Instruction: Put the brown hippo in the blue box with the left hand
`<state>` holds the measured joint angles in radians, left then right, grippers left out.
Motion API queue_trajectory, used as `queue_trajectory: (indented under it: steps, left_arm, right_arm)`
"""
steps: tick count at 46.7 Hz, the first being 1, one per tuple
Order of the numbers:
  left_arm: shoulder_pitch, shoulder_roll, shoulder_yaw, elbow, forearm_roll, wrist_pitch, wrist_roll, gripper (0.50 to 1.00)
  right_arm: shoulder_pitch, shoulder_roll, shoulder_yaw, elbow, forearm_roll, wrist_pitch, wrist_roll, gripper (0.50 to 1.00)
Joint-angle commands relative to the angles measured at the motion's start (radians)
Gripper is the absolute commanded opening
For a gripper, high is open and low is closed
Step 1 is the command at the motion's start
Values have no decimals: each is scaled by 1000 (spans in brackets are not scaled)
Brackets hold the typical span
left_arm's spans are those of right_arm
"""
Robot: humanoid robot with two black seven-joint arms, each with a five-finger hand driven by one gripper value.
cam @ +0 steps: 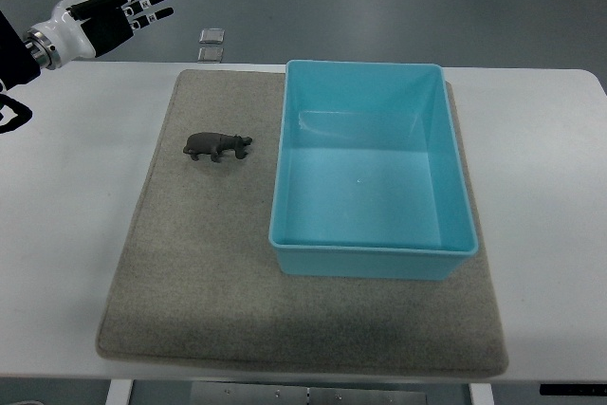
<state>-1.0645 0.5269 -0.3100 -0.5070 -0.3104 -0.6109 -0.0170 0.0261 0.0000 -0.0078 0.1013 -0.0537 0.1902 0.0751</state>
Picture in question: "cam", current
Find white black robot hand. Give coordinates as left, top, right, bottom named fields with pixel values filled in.
left=24, top=0, right=174, bottom=70

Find brown toy hippo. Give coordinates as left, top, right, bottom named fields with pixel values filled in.
left=183, top=132, right=252, bottom=162

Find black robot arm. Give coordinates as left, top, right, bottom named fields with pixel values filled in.
left=1, top=13, right=41, bottom=134

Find blue plastic box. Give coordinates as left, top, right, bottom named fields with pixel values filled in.
left=268, top=60, right=479, bottom=281

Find upper floor outlet plate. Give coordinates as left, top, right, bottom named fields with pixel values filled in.
left=199, top=28, right=225, bottom=45

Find floor outlet plate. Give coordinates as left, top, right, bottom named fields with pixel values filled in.
left=199, top=28, right=225, bottom=45
left=197, top=46, right=224, bottom=63

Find lower floor outlet plate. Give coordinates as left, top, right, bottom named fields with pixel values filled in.
left=197, top=46, right=224, bottom=63

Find grey felt mat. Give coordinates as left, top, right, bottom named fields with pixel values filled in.
left=96, top=70, right=508, bottom=377

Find black table control panel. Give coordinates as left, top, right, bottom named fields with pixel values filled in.
left=540, top=383, right=607, bottom=396

